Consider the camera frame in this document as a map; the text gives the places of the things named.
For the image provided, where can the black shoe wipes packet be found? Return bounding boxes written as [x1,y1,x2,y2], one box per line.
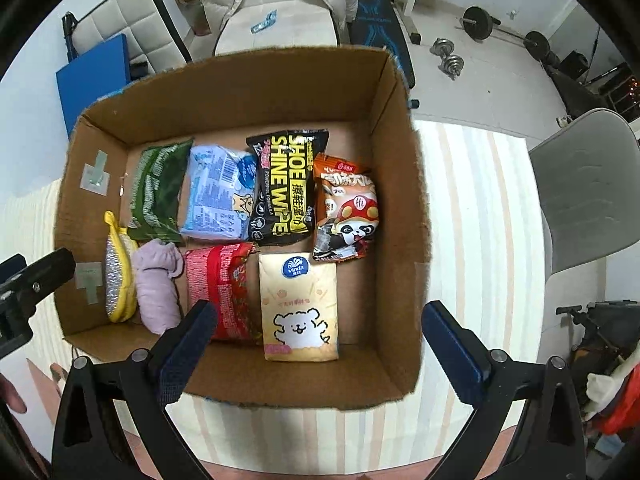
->
[246,129,330,247]

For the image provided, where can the blue foam mat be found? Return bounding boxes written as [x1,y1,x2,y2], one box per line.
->
[55,34,132,137]

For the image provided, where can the white quilted folding seat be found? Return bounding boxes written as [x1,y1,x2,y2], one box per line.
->
[62,0,194,79]

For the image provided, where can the red soft packet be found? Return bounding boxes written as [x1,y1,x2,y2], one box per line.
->
[184,241,264,345]

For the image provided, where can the white goose plush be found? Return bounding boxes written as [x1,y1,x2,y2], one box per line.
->
[584,347,640,419]

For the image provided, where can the yellow scrubbing sponge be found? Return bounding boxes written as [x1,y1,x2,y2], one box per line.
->
[103,211,140,323]

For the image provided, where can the panda print snack packet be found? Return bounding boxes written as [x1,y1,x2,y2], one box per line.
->
[311,152,383,264]

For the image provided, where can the short barbell with black plates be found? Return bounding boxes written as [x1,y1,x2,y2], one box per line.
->
[457,6,551,62]

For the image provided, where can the light blue wipes packet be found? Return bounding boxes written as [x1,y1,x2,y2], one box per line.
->
[178,144,259,242]

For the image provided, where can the beige padded chair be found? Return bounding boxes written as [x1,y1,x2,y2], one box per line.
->
[214,0,341,57]

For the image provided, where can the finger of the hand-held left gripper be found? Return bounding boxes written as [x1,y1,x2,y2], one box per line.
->
[0,254,27,287]
[0,247,77,360]

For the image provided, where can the grey chair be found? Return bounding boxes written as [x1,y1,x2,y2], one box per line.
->
[527,107,640,306]

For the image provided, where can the cardboard box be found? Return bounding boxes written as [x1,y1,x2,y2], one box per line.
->
[52,45,433,411]

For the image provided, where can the red plastic bag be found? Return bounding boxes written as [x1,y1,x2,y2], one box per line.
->
[592,400,640,437]

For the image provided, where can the black scooter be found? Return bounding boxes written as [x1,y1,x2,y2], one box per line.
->
[555,300,640,362]

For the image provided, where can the black and blue weight bench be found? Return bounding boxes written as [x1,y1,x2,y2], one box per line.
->
[347,0,419,92]

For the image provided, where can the black speaker box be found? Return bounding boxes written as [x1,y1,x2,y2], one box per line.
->
[559,50,590,80]

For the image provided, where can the small blue wrapper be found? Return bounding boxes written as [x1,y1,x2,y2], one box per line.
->
[250,10,279,34]

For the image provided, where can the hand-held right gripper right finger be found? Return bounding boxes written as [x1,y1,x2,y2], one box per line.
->
[421,301,587,480]

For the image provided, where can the green soft packet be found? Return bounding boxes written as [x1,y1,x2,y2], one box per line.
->
[127,139,195,244]

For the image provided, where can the person's left hand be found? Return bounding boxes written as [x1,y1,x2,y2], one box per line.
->
[0,374,28,415]

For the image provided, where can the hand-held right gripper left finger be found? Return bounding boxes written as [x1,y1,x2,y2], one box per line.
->
[51,300,220,480]

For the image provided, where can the brown cardboard carton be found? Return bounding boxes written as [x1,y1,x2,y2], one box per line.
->
[170,0,211,37]

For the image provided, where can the yellow tissue pack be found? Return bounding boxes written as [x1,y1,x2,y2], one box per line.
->
[258,252,341,363]

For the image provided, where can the purple socks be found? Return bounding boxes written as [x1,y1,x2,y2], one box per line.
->
[132,240,186,336]

